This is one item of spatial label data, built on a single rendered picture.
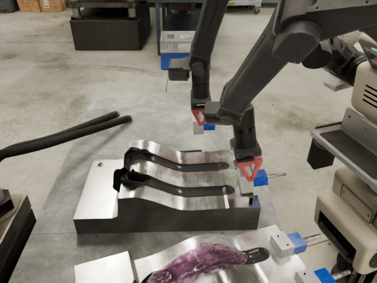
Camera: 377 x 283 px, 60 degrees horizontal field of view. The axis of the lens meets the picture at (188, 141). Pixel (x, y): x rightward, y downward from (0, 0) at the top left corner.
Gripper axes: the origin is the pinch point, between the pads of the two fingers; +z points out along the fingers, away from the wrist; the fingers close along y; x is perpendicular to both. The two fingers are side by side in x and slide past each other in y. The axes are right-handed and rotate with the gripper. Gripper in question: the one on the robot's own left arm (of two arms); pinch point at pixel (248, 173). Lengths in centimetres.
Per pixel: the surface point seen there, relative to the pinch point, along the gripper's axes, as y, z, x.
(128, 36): -383, -5, -98
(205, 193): 0.4, 4.1, -12.7
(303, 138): -171, 79, 68
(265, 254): 17.8, 12.0, -0.2
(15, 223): -1, 6, -71
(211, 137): -40.5, 6.0, -8.7
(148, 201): 8.1, -0.9, -27.2
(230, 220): 6.2, 10.0, -6.9
